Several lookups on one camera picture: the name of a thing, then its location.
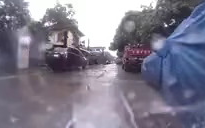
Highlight wet grey asphalt road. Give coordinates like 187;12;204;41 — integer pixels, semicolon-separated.
0;63;191;128

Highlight tree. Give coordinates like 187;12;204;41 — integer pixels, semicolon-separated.
0;0;32;34

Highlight red vehicle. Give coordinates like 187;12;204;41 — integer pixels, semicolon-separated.
121;43;153;72

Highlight robot's own part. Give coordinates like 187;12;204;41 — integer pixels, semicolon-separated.
118;90;140;128

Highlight pale wall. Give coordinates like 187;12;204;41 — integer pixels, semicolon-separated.
15;27;33;70

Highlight group of trees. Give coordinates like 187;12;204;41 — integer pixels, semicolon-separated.
109;0;204;53

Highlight cream building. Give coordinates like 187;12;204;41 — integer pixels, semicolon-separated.
45;23;86;50

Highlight dark car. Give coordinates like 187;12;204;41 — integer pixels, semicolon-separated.
44;45;90;72

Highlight blue tarpaulin cover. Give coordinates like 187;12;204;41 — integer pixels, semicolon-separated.
141;0;205;128

